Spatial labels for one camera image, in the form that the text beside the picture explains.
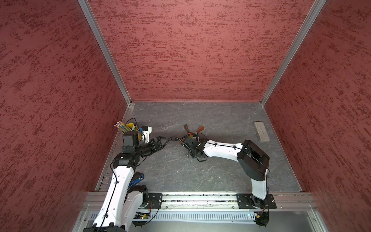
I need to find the dark brown triangular block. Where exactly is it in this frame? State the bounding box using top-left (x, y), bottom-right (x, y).
top-left (184, 124), bottom-right (189, 133)

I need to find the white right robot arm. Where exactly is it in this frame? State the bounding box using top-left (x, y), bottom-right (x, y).
top-left (182, 136), bottom-right (270, 208)

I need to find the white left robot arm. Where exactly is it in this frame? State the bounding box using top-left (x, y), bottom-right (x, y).
top-left (83, 126), bottom-right (163, 232)

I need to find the yellow pen cup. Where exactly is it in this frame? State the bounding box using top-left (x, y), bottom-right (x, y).
top-left (125, 123), bottom-right (138, 131)

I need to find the bundle of pencils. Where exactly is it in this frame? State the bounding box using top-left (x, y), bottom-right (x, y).
top-left (115, 121), bottom-right (131, 134)

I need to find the blue stapler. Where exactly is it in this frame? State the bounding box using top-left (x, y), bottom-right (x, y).
top-left (128, 172), bottom-right (145, 188)

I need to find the grey whiteboard eraser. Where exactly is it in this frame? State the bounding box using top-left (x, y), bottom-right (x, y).
top-left (254, 121), bottom-right (270, 143)

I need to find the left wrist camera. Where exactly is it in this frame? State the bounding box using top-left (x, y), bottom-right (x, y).
top-left (141, 126), bottom-right (152, 143)

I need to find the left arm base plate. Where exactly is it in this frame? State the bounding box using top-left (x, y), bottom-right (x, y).
top-left (140, 193), bottom-right (163, 209)

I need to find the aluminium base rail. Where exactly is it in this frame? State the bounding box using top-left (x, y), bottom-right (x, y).
top-left (83, 191), bottom-right (318, 211)

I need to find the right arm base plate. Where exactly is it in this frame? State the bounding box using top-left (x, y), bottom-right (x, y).
top-left (236, 193), bottom-right (277, 210)

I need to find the perforated cable duct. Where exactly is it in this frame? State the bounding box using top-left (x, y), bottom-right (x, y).
top-left (86, 211), bottom-right (257, 224)

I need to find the aluminium corner post right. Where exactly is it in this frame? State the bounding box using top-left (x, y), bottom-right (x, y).
top-left (260, 0), bottom-right (327, 107)

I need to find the aluminium corner post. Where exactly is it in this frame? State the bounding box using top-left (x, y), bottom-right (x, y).
top-left (78, 0), bottom-right (132, 106)
top-left (260, 0), bottom-right (327, 107)

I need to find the aluminium corner post left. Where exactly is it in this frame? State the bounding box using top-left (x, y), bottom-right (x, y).
top-left (78, 0), bottom-right (132, 106)

